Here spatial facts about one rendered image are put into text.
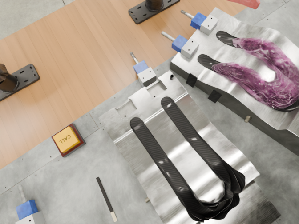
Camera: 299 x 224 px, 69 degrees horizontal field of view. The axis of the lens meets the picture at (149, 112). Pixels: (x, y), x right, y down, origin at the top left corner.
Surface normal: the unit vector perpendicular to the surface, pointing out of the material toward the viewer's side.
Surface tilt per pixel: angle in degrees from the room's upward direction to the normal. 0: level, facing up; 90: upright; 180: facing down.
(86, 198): 0
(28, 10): 0
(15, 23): 0
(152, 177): 23
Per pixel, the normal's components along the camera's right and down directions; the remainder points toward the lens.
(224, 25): -0.05, -0.25
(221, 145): -0.31, -0.60
